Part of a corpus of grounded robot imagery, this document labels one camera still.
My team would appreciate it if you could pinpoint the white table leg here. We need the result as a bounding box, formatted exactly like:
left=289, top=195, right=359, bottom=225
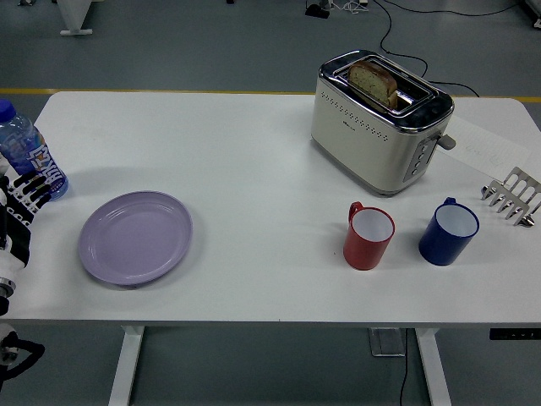
left=413, top=328, right=453, bottom=406
left=107, top=325, right=147, bottom=406

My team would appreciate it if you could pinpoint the cream and chrome toaster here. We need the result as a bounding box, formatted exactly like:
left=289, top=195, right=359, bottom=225
left=310, top=49, right=457, bottom=198

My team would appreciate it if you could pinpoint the silver metal toast rack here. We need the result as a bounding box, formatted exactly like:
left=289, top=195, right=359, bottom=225
left=480, top=166, right=541, bottom=228

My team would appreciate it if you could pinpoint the white wire bundle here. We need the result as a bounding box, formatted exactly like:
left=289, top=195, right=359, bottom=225
left=329, top=0, right=369, bottom=13

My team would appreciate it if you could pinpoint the blue-capped drink bottle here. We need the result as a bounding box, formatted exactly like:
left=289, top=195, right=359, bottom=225
left=0, top=99, right=69, bottom=203

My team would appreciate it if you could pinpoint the black table control panel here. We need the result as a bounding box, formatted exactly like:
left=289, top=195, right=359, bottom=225
left=489, top=327, right=541, bottom=341

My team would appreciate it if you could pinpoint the brown bread slice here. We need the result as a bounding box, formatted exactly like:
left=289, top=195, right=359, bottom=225
left=347, top=58, right=399, bottom=109

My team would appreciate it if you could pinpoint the thin black hanging cable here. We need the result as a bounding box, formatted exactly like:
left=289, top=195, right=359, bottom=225
left=398, top=329, right=414, bottom=406

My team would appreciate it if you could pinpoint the white paper sheet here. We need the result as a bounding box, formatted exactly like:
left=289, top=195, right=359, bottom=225
left=439, top=116, right=533, bottom=181

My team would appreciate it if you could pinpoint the white stand base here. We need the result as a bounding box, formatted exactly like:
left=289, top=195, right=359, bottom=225
left=54, top=0, right=95, bottom=36

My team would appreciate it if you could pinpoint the black toaster power cable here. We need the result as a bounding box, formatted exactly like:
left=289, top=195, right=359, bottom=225
left=371, top=0, right=481, bottom=98

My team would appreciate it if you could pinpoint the red mug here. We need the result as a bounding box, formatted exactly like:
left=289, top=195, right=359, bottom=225
left=342, top=200, right=396, bottom=272

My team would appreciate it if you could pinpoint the clear plastic bracket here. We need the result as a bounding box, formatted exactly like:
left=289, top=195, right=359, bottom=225
left=366, top=328, right=407, bottom=358

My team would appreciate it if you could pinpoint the blue mug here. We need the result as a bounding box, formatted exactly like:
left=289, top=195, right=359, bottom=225
left=418, top=196, right=481, bottom=267

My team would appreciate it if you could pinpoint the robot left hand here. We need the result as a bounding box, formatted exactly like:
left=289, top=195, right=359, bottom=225
left=0, top=152, right=55, bottom=281

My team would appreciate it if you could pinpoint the purple round plate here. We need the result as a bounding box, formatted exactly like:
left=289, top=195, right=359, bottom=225
left=77, top=190, right=194, bottom=290

